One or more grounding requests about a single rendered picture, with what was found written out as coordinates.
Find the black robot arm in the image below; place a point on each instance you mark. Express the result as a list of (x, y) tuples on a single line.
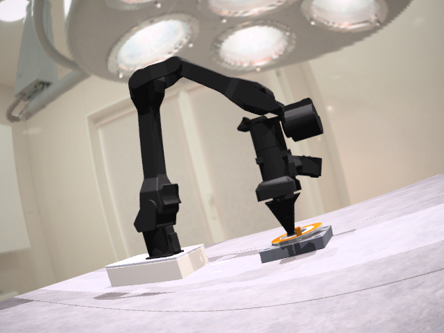
[(158, 198)]

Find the orange round plate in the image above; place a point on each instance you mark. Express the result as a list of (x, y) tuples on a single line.
[(310, 229)]

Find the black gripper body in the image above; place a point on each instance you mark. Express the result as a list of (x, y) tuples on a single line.
[(274, 169)]

